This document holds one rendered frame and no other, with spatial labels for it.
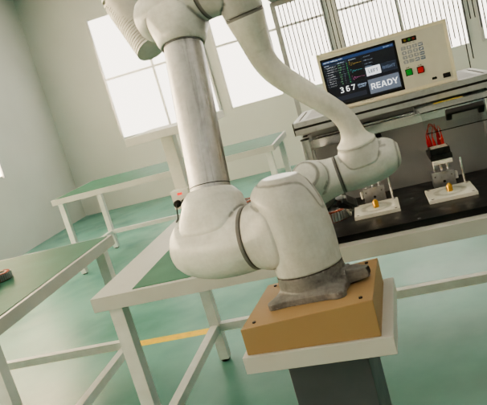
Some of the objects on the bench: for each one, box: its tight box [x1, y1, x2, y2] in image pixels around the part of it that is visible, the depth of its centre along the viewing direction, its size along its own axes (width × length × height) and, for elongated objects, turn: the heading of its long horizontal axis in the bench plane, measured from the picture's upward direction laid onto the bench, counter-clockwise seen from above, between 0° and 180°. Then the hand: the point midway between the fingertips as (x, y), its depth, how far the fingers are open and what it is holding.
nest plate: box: [424, 181, 479, 205], centre depth 199 cm, size 15×15×1 cm
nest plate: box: [354, 197, 401, 221], centre depth 205 cm, size 15×15×1 cm
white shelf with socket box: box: [125, 110, 224, 223], centre depth 275 cm, size 35×37×46 cm
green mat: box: [132, 250, 192, 289], centre depth 240 cm, size 94×61×1 cm, turn 43°
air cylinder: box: [362, 182, 387, 204], centre depth 218 cm, size 5×8×6 cm
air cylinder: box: [430, 166, 456, 189], centre depth 213 cm, size 5×8×6 cm
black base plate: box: [333, 167, 487, 244], centre depth 204 cm, size 47×64×2 cm
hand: (330, 214), depth 192 cm, fingers closed on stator, 11 cm apart
